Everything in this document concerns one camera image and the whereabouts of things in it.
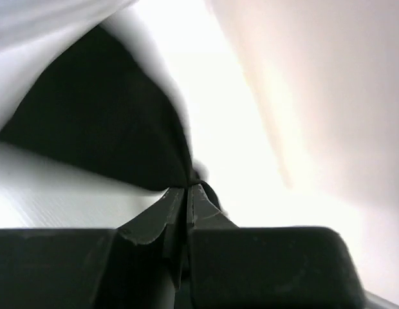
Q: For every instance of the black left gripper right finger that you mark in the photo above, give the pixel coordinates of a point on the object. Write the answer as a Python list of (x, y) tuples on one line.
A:
[(202, 213)]

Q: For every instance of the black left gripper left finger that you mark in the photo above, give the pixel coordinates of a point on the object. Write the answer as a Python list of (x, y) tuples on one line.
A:
[(150, 246)]

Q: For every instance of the black trousers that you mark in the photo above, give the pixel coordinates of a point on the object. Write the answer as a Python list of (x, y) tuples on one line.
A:
[(94, 107)]

